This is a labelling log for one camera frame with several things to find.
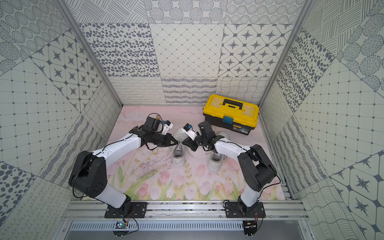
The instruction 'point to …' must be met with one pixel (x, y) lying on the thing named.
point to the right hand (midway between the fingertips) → (185, 143)
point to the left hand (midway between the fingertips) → (177, 140)
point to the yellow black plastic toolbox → (233, 114)
